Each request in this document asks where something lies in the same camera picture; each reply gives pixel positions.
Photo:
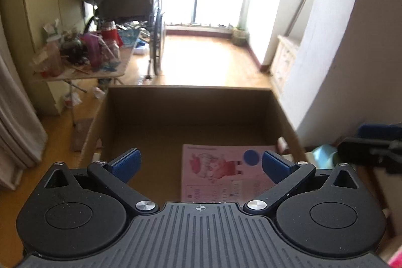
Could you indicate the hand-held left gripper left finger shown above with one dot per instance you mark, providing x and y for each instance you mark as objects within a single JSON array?
[{"x": 126, "y": 163}]

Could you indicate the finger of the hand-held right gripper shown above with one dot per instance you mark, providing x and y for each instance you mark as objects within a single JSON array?
[{"x": 364, "y": 151}]

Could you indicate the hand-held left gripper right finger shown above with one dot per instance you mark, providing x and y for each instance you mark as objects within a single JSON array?
[{"x": 274, "y": 166}]

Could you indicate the teal wet wipes pack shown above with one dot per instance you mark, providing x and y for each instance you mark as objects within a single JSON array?
[{"x": 324, "y": 155}]

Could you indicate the brown cardboard box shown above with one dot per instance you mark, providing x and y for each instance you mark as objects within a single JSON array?
[{"x": 163, "y": 117}]

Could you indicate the pink printed leaflet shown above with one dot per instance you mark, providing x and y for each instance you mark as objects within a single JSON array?
[{"x": 216, "y": 170}]

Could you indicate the crumpled white paper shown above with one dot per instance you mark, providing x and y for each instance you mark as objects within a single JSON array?
[{"x": 99, "y": 92}]

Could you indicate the small folding table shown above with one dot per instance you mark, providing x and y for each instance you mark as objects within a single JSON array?
[{"x": 94, "y": 73}]

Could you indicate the white low cabinet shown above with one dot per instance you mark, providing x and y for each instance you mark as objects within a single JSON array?
[{"x": 284, "y": 62}]

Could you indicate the pink plastic bottle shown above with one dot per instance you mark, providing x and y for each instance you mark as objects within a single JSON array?
[{"x": 93, "y": 49}]

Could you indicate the grey curtain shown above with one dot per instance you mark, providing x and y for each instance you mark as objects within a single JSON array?
[{"x": 15, "y": 117}]

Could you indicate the clear orange bottle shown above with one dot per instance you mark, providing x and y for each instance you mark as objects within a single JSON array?
[{"x": 53, "y": 58}]

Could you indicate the potted plant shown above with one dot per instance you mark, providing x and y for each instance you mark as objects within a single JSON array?
[{"x": 240, "y": 36}]

